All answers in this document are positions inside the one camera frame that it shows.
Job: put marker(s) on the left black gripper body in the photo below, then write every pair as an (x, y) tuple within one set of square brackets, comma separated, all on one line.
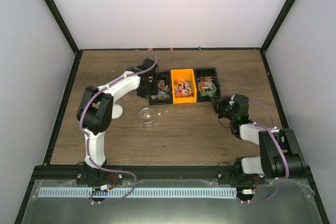
[(148, 89)]

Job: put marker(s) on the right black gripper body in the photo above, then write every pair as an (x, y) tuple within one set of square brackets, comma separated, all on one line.
[(222, 109)]

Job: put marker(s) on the black candy bin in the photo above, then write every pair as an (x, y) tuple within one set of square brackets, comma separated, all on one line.
[(163, 86), (202, 74)]

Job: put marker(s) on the green plastic scoop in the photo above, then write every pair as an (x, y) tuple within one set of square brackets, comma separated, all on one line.
[(207, 88)]

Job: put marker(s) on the orange candy bin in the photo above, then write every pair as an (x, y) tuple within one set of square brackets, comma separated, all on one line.
[(184, 89)]

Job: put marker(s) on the white round cup lid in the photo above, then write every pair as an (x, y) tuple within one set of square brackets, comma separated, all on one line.
[(117, 111)]

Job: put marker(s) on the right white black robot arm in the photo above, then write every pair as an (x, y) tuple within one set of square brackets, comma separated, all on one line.
[(279, 153)]

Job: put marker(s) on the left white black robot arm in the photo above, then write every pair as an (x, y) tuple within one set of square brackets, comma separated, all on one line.
[(97, 107)]

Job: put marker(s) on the clear plastic cup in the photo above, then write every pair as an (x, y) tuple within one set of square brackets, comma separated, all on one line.
[(147, 117)]

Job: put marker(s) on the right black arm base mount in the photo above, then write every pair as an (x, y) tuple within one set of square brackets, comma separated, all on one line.
[(230, 175)]

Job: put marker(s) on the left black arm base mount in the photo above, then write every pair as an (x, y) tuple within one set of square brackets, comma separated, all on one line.
[(95, 177)]

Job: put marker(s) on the black aluminium frame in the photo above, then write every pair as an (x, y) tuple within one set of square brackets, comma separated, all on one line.
[(49, 171)]

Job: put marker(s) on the light blue slotted cable duct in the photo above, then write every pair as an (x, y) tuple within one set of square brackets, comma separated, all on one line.
[(73, 192)]

